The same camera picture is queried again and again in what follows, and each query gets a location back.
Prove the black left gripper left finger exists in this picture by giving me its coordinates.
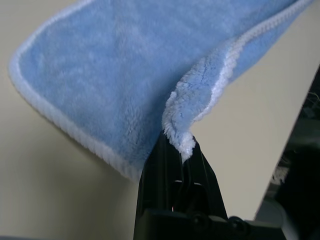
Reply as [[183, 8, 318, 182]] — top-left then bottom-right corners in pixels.
[[134, 130, 186, 240]]

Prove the light blue terry towel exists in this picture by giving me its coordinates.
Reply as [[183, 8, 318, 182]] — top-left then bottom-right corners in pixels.
[[8, 0, 315, 184]]

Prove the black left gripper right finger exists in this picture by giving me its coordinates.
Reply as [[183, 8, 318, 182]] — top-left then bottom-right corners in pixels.
[[183, 138, 228, 219]]

